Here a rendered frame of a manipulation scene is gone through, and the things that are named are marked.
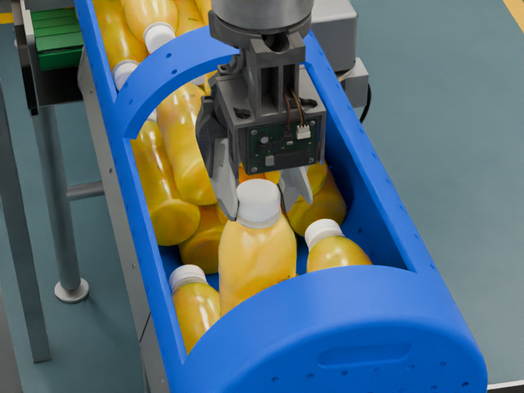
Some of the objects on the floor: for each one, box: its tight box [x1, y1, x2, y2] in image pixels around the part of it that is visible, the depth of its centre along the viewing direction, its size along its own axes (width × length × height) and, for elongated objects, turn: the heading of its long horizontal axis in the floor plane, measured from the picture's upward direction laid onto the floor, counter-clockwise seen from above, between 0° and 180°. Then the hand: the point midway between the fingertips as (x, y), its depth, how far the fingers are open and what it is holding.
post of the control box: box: [0, 80, 51, 363], centre depth 220 cm, size 4×4×100 cm
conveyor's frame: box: [10, 0, 105, 303], centre depth 276 cm, size 48×164×90 cm, turn 14°
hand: (257, 197), depth 97 cm, fingers closed on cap, 4 cm apart
